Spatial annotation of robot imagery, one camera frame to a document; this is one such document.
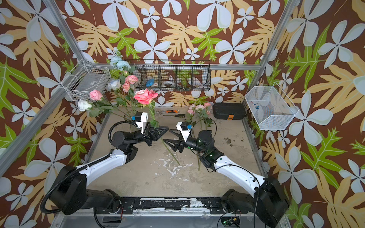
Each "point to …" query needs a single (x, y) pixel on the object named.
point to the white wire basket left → (83, 79)
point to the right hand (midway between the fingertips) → (167, 135)
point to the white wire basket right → (271, 108)
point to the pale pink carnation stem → (201, 107)
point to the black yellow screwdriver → (176, 115)
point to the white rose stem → (94, 111)
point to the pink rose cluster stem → (206, 112)
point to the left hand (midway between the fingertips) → (167, 129)
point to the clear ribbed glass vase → (128, 116)
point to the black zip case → (229, 110)
